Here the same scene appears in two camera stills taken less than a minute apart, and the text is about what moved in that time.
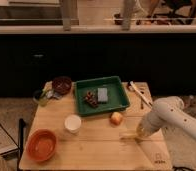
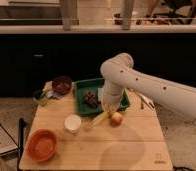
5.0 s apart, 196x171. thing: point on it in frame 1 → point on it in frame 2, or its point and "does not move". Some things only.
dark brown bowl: x=62 y=85 does not move
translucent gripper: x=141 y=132 → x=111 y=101
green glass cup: x=41 y=98 does not move
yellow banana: x=129 y=135 → x=101 y=118
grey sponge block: x=102 y=94 does not move
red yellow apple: x=116 y=118 does not move
